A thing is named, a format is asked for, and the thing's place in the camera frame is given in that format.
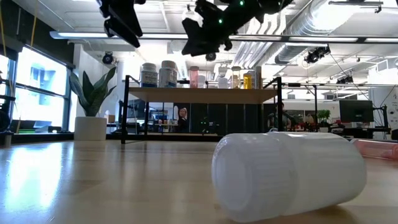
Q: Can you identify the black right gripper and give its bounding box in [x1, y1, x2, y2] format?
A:
[182, 0, 262, 57]

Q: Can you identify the pink translucent pill vial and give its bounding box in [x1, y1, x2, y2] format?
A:
[189, 65, 200, 89]
[350, 138, 398, 162]

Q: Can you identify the white supplement bottle blue label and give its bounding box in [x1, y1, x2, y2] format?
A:
[158, 60, 178, 89]

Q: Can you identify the white Melatonin supplement bottle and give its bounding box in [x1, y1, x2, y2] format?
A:
[139, 62, 159, 88]

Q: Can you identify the narrow white labelled bottle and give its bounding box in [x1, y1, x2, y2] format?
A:
[254, 65, 264, 90]

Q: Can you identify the long ceiling light bar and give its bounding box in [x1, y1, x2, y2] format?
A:
[49, 30, 398, 44]

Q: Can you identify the green snake plant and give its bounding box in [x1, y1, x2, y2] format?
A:
[68, 66, 118, 118]

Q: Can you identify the person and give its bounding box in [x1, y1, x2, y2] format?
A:
[177, 107, 189, 134]
[267, 102, 296, 131]

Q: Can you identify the black background robot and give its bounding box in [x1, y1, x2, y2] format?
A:
[198, 116, 218, 135]

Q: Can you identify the large office window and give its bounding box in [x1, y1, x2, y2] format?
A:
[0, 46, 74, 133]

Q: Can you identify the white round plant pot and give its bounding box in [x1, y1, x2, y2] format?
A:
[73, 116, 108, 141]

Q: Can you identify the black track light cluster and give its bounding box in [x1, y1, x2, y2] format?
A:
[303, 45, 331, 65]

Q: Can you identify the small green background plant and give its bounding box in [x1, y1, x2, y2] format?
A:
[317, 109, 332, 125]

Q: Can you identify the black computer monitor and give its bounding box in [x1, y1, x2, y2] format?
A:
[338, 99, 375, 124]

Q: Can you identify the wooden shelf black metal frame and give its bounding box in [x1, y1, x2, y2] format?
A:
[120, 74, 284, 147]

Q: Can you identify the yellow hanging cable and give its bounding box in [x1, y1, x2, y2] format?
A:
[0, 0, 7, 58]
[29, 0, 40, 49]

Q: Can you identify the silver ventilation duct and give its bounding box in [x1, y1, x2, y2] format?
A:
[275, 0, 361, 65]

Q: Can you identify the black aluminium table frame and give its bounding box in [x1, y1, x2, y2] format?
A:
[12, 132, 224, 144]

